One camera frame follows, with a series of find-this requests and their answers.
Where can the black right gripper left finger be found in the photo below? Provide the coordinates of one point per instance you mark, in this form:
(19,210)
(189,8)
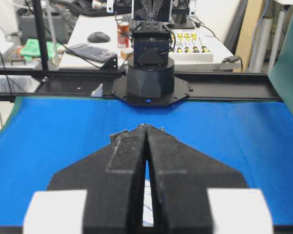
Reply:
(114,177)

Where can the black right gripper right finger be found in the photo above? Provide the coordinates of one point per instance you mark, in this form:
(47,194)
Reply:
(180,177)

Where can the white blue-striped towel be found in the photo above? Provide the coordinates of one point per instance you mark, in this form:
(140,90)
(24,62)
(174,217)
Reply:
(148,220)

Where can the blue table cloth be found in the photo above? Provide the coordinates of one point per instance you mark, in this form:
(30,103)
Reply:
(44,135)

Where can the black keyboard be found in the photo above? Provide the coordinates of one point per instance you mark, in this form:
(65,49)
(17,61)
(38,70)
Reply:
(92,53)

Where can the screwdriver set tray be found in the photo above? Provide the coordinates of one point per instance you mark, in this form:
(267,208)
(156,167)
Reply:
(190,46)

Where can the red can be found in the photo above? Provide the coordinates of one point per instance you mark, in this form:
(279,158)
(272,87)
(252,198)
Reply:
(123,34)

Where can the black computer mouse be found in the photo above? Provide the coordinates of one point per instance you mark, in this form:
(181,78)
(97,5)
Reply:
(98,37)

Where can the green backdrop board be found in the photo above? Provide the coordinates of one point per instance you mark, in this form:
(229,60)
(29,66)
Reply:
(281,76)

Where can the green cloth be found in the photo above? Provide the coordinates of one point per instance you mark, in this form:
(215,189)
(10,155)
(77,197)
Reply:
(32,50)

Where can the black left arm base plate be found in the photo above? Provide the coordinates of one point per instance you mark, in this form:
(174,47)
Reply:
(180,92)

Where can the black aluminium frame rail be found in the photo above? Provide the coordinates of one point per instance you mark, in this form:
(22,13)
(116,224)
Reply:
(217,86)

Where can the black vertical frame post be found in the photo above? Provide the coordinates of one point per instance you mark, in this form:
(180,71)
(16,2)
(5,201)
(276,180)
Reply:
(41,33)

